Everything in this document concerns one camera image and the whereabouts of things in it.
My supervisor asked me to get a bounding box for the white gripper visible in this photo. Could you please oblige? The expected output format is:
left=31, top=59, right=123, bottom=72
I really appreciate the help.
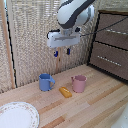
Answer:
left=46, top=28, right=82, bottom=58

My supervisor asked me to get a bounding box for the blue mug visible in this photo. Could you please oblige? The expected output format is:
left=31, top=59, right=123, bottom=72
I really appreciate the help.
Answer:
left=38, top=73, right=57, bottom=92

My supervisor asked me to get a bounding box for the brown drawer front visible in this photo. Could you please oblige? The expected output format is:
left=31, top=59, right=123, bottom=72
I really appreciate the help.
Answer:
left=89, top=41, right=128, bottom=81
left=94, top=13, right=128, bottom=51

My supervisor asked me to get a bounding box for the silver drawer handle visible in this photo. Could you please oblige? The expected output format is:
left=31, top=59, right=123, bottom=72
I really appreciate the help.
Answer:
left=106, top=27, right=128, bottom=36
left=97, top=54, right=123, bottom=68

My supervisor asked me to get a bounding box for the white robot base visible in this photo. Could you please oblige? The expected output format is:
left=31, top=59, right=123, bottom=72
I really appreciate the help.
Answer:
left=111, top=103, right=128, bottom=128

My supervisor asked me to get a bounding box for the brown drawer cabinet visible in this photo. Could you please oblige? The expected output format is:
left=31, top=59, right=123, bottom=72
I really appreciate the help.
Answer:
left=87, top=9, right=128, bottom=83

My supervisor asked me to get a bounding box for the woven screen panel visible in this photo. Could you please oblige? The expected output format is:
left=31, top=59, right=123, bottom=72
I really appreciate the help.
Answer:
left=7, top=0, right=63, bottom=88
left=0, top=0, right=16, bottom=94
left=60, top=0, right=101, bottom=73

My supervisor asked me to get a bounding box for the pink mug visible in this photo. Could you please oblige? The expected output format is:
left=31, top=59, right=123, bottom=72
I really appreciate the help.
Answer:
left=70, top=74, right=88, bottom=94

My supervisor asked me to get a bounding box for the orange bread-shaped block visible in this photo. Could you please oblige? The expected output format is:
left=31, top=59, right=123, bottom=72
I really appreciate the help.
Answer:
left=58, top=86, right=73, bottom=99

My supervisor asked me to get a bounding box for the white patterned plate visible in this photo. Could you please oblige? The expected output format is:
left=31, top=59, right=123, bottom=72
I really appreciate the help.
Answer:
left=0, top=101, right=41, bottom=128

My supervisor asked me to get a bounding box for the wooden screen post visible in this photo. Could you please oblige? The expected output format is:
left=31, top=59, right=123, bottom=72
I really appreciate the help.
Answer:
left=55, top=0, right=66, bottom=74
left=0, top=0, right=17, bottom=90

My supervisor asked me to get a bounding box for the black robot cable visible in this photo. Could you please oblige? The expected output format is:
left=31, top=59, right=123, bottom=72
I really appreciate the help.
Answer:
left=79, top=15, right=128, bottom=38

